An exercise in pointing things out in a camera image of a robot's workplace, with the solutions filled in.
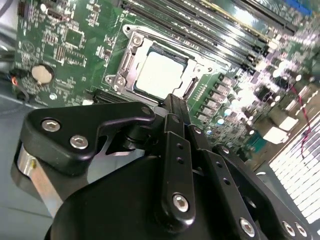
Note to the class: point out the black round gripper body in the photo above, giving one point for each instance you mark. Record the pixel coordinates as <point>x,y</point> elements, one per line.
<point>112,212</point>

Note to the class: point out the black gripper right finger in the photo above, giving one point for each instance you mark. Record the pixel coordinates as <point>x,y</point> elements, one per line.
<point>220,172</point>

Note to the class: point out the silver topped CPU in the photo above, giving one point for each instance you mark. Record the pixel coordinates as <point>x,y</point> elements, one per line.
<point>160,75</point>

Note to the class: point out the metal socket cover frame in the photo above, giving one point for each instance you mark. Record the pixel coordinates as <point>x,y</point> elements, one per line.
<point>143,62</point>

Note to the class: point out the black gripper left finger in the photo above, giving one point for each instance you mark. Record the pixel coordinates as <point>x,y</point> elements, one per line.
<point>177,175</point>

